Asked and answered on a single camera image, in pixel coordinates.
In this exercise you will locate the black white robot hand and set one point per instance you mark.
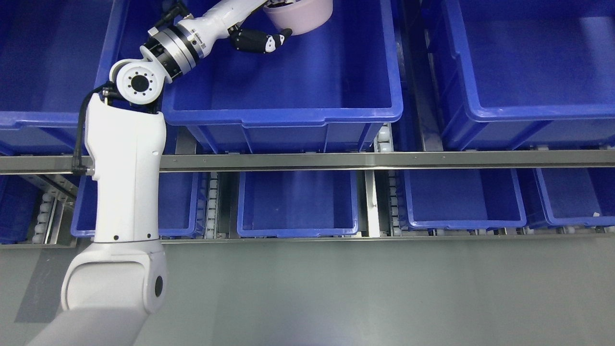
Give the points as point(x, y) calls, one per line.
point(225, 21)

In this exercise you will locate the pink bowl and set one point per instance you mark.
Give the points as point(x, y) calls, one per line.
point(300, 16)

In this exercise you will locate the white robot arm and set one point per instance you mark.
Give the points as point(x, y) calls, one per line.
point(113, 286)

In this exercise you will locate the upper middle blue bin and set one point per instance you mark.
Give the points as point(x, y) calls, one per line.
point(329, 90)

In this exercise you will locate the blue bin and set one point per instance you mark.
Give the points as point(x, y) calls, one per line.
point(52, 52)
point(329, 90)
point(513, 74)
point(182, 206)
point(463, 199)
point(568, 196)
point(297, 204)

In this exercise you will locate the upper left blue bin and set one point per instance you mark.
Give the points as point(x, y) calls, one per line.
point(52, 52)

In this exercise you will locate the lower middle blue bin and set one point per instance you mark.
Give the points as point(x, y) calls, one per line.
point(297, 204)

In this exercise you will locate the lower left blue bin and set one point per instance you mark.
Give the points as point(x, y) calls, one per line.
point(182, 206)

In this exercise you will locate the upper right blue bin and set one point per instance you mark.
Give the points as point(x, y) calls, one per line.
point(513, 74)

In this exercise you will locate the lower far right blue bin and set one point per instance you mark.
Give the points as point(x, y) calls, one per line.
point(568, 196)

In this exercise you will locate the steel shelf rail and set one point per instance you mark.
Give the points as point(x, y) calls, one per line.
point(389, 161)

